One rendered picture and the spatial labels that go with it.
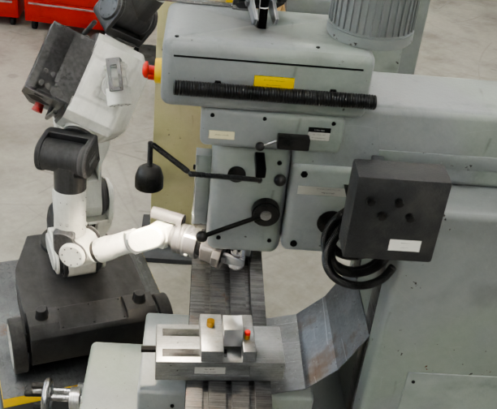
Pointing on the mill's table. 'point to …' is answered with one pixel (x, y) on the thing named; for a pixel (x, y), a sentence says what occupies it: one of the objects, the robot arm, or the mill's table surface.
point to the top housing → (260, 58)
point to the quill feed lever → (260, 209)
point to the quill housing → (244, 197)
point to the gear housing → (269, 128)
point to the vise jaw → (210, 339)
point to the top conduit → (274, 94)
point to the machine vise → (269, 364)
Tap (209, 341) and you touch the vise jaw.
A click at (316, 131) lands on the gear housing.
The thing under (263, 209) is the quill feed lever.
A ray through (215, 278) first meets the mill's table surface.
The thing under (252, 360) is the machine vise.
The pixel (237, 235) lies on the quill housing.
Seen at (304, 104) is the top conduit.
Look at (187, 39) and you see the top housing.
